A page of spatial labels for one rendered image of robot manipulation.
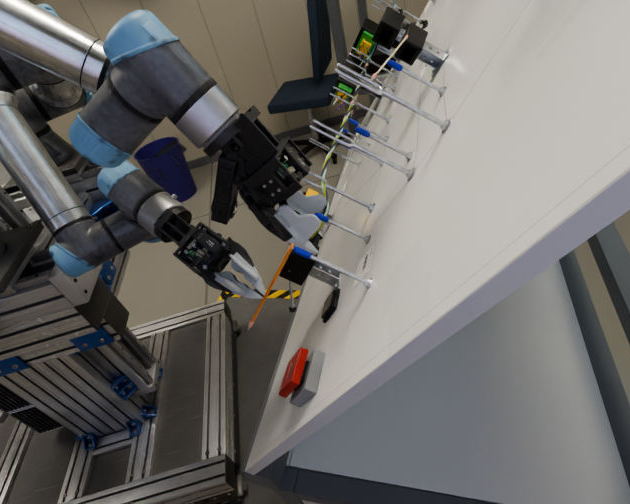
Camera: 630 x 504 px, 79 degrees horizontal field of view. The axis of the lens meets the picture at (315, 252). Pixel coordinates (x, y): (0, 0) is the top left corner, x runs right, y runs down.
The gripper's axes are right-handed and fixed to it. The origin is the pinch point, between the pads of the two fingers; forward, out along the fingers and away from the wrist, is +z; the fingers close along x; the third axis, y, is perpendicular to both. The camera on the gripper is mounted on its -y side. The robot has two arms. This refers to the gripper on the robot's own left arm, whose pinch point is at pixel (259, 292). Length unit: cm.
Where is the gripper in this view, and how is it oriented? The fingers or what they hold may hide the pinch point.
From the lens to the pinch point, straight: 69.1
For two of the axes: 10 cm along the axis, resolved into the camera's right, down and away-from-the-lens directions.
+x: 6.2, -7.8, 1.0
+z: 7.8, 6.0, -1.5
